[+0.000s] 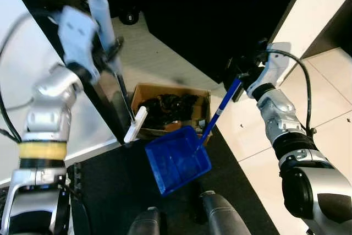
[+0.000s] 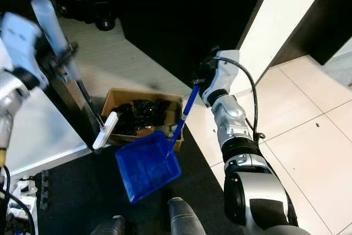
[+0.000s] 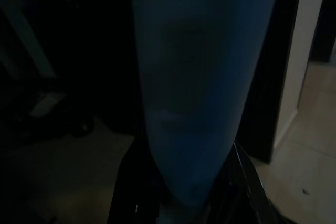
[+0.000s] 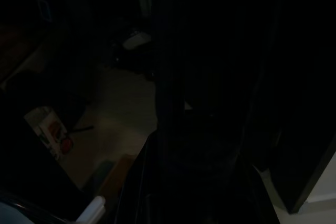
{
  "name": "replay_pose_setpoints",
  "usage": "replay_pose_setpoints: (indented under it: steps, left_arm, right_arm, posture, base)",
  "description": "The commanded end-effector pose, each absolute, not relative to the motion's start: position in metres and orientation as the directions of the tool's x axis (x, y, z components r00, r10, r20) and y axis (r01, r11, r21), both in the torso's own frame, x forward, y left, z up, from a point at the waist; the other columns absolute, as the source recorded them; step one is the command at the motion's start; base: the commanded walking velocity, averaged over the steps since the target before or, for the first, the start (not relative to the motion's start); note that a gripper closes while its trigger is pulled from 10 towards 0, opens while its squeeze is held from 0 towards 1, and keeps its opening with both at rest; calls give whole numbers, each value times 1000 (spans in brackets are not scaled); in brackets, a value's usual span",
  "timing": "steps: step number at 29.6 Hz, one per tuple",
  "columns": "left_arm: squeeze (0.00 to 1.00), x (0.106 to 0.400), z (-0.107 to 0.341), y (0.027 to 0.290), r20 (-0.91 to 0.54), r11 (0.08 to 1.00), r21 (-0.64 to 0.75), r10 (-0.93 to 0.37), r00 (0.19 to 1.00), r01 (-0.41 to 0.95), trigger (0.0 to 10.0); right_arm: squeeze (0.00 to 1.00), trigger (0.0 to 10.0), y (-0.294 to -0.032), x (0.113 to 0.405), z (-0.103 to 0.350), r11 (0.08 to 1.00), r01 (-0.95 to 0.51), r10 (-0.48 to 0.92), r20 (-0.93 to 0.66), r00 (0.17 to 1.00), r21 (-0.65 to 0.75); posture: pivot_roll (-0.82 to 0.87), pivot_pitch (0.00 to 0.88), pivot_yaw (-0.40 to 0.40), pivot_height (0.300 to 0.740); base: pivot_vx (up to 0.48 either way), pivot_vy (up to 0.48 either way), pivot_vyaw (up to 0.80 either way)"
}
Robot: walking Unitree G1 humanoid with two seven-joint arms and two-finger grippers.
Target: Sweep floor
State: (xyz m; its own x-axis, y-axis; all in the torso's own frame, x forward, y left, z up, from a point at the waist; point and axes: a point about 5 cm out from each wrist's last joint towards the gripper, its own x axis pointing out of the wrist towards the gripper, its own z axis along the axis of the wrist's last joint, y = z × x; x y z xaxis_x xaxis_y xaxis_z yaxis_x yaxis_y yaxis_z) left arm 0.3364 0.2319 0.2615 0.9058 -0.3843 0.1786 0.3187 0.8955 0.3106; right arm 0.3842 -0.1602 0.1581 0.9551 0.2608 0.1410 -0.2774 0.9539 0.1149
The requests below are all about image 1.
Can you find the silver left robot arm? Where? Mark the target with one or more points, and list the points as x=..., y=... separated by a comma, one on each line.
x=47, y=108

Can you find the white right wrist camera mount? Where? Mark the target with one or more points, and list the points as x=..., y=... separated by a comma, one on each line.
x=275, y=64

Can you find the grey robot right leg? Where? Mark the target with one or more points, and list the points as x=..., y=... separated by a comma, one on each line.
x=223, y=216

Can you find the grey robot leg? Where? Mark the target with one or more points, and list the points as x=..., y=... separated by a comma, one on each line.
x=144, y=223
x=223, y=216

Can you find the blue plastic dustpan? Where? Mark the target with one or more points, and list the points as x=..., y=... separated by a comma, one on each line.
x=176, y=160

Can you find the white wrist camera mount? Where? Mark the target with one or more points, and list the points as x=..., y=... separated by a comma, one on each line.
x=77, y=34
x=275, y=64

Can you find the dark metal post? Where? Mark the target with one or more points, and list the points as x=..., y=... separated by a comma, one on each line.
x=107, y=108

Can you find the brown cardboard box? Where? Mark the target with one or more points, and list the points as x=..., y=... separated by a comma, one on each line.
x=144, y=93

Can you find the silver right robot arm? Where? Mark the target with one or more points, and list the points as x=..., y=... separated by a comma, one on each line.
x=280, y=116

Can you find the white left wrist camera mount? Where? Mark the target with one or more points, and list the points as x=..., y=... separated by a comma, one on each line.
x=77, y=34

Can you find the grey robot left leg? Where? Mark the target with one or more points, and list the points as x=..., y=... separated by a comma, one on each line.
x=144, y=223

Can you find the large black cabinet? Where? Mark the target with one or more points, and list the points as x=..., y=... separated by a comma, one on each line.
x=220, y=15

